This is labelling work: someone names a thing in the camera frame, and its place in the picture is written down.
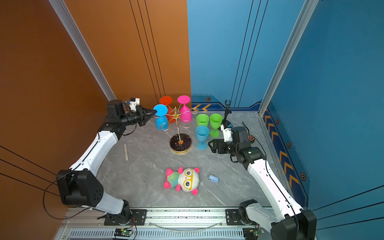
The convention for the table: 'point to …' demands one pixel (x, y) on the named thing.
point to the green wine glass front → (202, 120)
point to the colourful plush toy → (187, 180)
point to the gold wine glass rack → (181, 142)
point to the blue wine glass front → (202, 133)
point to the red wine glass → (167, 100)
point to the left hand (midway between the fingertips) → (157, 109)
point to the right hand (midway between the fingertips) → (214, 143)
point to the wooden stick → (125, 152)
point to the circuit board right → (252, 233)
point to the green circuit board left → (122, 232)
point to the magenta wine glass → (185, 113)
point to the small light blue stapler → (212, 178)
